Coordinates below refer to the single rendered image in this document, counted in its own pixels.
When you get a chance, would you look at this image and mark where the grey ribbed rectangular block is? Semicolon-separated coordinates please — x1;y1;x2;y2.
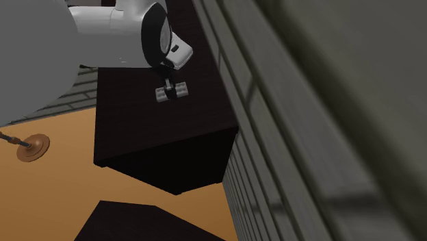
154;81;190;103

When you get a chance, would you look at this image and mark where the dark wooden cabinet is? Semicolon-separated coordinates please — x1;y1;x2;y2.
92;0;240;196

